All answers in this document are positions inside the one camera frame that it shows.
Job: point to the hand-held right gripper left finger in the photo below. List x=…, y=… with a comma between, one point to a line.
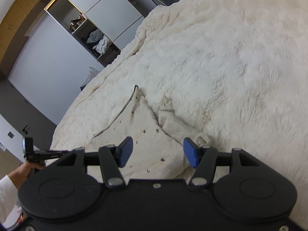
x=125, y=151

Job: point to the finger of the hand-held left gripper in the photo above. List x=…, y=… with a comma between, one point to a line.
x=56, y=152

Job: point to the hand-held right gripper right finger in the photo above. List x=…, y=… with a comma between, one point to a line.
x=190, y=154

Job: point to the cream cloth with small prints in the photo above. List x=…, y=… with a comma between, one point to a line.
x=139, y=137

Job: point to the beige printed garment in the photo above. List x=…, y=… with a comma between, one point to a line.
x=173, y=122

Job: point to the person's left forearm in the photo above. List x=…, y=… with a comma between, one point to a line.
x=7, y=197

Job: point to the white clothes pile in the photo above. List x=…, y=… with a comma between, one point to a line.
x=102, y=45

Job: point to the grey clothes pile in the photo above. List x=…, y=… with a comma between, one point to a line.
x=95, y=36

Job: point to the person's left hand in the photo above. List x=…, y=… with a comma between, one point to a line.
x=24, y=172

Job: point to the white crumpled bag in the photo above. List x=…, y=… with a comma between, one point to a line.
x=89, y=77

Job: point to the white fluffy blanket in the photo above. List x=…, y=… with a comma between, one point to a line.
x=228, y=65

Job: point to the group of golden bottles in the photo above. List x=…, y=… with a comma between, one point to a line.
x=77, y=20

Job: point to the grey wardrobe with open shelves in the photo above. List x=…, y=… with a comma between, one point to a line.
x=101, y=16

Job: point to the wooden overhead cabinets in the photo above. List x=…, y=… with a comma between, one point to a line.
x=21, y=9

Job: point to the grey wall switch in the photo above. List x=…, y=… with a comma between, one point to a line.
x=10, y=135

